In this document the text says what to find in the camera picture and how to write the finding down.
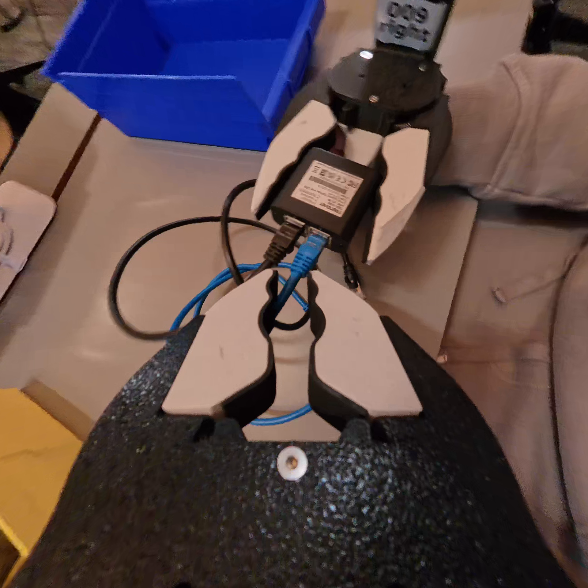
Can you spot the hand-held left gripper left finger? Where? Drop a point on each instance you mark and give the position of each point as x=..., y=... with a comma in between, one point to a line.
x=220, y=358

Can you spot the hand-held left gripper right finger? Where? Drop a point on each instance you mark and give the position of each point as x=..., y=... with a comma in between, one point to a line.
x=363, y=363

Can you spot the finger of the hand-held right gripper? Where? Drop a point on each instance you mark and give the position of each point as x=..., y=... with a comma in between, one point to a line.
x=294, y=133
x=404, y=183

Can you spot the black power adapter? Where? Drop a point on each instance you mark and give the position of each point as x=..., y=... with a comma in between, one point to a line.
x=330, y=202

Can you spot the grey desk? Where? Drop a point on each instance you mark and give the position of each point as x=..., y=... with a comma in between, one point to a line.
x=160, y=183

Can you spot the blue plastic bin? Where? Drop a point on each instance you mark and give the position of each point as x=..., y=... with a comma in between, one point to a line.
x=183, y=110

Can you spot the person's grey hoodie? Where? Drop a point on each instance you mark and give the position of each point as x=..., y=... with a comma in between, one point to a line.
x=519, y=390

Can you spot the yellow container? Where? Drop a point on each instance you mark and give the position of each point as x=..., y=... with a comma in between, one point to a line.
x=32, y=459

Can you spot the white rounded pad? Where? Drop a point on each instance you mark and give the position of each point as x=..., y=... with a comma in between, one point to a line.
x=23, y=229

